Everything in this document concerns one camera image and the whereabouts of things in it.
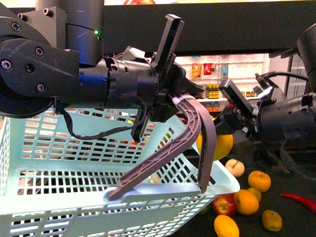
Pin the large light blue basket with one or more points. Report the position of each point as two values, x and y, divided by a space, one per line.
53 185

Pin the small yellow green fruit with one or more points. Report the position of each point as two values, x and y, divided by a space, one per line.
256 192

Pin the red apple front tray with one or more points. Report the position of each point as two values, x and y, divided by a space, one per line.
224 205

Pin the yellow lemon front tray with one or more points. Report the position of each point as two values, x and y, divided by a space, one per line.
225 226

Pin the brownish yellow fruit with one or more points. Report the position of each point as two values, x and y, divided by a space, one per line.
271 221

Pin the orange front tray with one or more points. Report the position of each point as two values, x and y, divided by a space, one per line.
246 202

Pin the yellow apple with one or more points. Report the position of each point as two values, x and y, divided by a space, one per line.
259 180

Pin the white round pear with stem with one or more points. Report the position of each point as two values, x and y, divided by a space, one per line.
235 167

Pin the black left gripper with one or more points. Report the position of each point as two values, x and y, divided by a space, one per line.
172 82

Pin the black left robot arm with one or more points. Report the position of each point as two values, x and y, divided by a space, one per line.
54 57

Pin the white condiment shelf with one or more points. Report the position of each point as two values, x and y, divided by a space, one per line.
209 71

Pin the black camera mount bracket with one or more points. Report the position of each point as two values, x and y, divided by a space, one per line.
168 42

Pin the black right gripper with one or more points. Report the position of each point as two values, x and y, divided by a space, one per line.
240 114

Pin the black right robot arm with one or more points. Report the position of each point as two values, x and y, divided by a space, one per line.
278 122

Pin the red chili pepper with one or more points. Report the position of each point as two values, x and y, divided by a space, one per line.
308 203

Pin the large yellow lemon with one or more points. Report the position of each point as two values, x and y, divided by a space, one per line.
223 146

